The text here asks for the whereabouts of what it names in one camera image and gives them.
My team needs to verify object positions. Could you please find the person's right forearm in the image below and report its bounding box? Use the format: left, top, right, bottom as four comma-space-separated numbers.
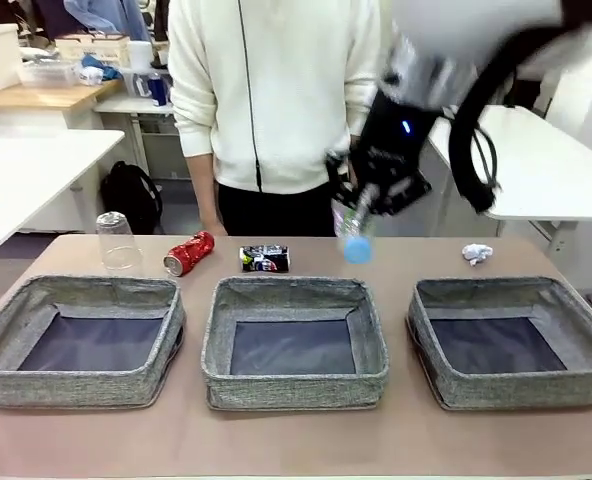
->
185, 152, 222, 221

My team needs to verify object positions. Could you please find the blue cloth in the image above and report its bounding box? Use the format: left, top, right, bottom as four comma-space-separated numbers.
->
80, 53, 123, 82

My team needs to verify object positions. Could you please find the clear plastic cup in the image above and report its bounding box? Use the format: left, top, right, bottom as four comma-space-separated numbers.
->
95, 211, 144, 274

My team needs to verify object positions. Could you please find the grey fabric basket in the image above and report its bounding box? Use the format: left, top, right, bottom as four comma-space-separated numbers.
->
0, 274, 186, 410
200, 276, 391, 412
406, 276, 592, 412

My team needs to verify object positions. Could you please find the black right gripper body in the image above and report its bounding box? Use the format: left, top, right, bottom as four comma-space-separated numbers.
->
349, 92, 440, 217

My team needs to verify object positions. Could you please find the person in white sweater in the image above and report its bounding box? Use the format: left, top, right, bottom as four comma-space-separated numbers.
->
167, 0, 397, 237

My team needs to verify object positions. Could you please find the white paper ball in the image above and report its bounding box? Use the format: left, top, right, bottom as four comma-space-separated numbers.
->
460, 242, 495, 268

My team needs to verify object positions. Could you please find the light wooden crate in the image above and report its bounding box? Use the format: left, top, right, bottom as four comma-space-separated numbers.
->
55, 33, 130, 69

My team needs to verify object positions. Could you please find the black backpack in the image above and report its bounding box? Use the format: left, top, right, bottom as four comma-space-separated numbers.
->
99, 160, 165, 235

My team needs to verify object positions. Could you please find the crushed black soda can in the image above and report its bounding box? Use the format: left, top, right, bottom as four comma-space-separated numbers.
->
239, 244, 293, 274

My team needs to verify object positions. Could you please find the blue drink bottle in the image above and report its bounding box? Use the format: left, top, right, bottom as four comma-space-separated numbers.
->
148, 71, 170, 107

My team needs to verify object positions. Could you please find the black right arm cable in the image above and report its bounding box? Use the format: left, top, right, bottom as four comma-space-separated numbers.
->
448, 0, 592, 215

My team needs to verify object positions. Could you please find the wooden workbench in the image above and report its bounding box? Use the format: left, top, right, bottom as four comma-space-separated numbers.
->
0, 77, 125, 131

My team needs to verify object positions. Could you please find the white desk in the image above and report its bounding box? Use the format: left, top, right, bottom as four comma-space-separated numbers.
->
0, 128, 127, 260
428, 104, 592, 224

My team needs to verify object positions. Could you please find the clear bottle with blue cap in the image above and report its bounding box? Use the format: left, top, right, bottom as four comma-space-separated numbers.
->
331, 199, 376, 265

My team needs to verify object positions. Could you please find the person's right hand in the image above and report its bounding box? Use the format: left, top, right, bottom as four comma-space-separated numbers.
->
199, 214, 228, 236

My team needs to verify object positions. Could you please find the clear plastic container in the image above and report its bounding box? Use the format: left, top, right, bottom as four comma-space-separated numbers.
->
18, 58, 80, 89

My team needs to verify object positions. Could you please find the crushed red soda can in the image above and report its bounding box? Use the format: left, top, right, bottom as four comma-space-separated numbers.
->
163, 230, 216, 277

